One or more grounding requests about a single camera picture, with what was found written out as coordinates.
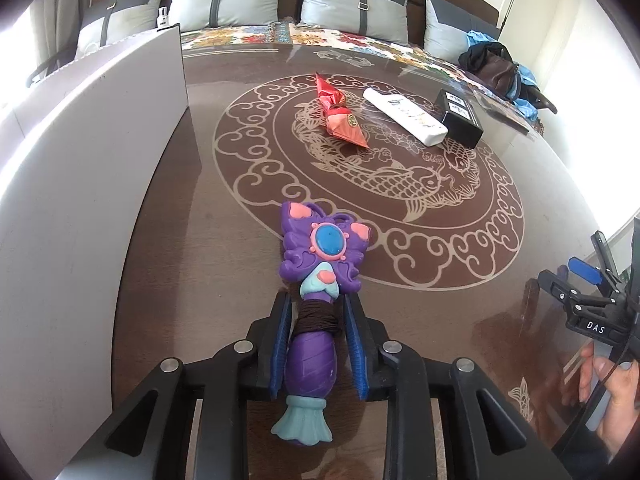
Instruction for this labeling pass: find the purple butterfly toy wand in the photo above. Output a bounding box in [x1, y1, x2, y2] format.
[271, 202, 371, 446]

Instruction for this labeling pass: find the red candy-shaped packet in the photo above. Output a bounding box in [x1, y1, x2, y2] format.
[314, 73, 369, 148]

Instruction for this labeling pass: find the person's right hand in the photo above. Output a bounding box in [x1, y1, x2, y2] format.
[578, 341, 639, 456]

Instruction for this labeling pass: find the clear plastic packet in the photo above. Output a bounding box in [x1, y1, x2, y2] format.
[468, 84, 532, 134]

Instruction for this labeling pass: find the black soap box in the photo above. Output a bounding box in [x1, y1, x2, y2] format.
[434, 89, 484, 150]

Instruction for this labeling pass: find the white sunscreen bottle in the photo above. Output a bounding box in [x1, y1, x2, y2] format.
[363, 88, 448, 146]

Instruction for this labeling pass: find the dark clothes and bag pile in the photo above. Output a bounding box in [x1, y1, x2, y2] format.
[458, 30, 558, 122]

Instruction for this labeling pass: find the grey pillow far right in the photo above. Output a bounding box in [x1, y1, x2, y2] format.
[424, 0, 500, 64]

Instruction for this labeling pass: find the grey white storage box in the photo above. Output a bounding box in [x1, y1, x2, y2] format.
[1, 27, 188, 479]

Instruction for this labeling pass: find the floral bed cover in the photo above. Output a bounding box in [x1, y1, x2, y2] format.
[181, 20, 544, 133]

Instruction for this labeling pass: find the grey pillow far left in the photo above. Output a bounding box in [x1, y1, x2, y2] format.
[75, 0, 160, 60]

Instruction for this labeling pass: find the small white lotion bottle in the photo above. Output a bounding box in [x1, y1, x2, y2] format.
[156, 6, 168, 28]

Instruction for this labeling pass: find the grey curtain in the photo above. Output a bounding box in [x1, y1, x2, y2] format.
[29, 0, 91, 78]

